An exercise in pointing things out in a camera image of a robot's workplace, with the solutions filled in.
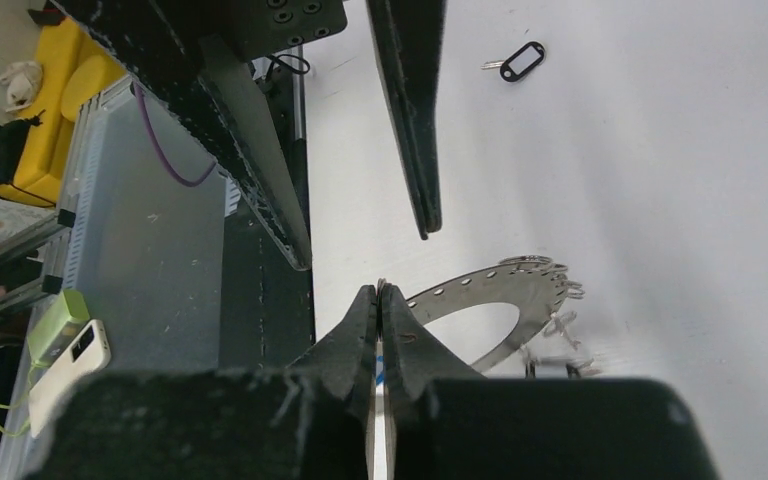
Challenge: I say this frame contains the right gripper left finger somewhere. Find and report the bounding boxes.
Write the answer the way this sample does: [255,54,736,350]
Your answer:
[23,285,377,479]

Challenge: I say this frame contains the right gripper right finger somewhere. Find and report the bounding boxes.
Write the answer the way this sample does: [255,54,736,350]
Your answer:
[381,283,719,479]

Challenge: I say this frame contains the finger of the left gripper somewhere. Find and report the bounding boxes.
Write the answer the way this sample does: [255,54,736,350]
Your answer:
[57,1,312,271]
[366,0,446,240]

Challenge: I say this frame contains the key with black tag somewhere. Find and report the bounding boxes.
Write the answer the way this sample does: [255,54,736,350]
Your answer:
[481,41,546,83]

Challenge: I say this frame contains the large metal keyring disc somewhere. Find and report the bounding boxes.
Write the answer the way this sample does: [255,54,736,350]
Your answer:
[407,255,601,379]

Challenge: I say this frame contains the yellow sofa in background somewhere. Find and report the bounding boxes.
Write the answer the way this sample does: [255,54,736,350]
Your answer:
[0,19,125,207]

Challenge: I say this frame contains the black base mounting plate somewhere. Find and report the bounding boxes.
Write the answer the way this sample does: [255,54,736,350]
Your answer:
[219,55,316,369]

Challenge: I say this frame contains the white smartphone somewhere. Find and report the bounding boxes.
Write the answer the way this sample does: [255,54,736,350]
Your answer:
[28,319,112,438]

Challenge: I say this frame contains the green power bank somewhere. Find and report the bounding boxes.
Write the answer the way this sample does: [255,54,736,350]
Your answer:
[27,289,91,367]

